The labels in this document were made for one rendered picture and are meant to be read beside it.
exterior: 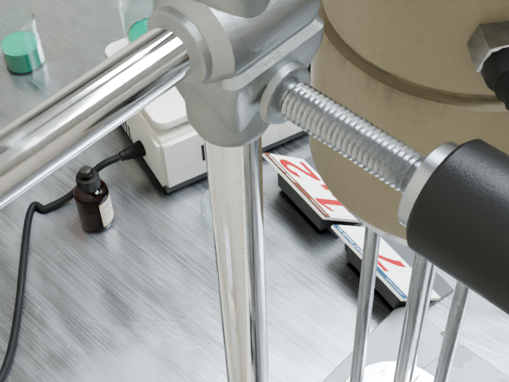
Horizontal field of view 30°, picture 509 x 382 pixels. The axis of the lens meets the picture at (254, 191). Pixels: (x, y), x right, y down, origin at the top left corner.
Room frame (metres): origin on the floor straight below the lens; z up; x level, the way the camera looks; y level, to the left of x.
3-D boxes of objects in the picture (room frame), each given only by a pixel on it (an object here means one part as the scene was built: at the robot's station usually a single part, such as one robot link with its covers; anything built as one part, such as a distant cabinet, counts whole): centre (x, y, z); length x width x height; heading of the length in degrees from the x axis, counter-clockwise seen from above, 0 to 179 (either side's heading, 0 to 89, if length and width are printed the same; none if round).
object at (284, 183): (0.55, -0.06, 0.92); 0.09 x 0.06 x 0.04; 33
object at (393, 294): (0.47, -0.11, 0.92); 0.09 x 0.06 x 0.04; 33
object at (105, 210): (0.54, 0.14, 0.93); 0.03 x 0.03 x 0.07
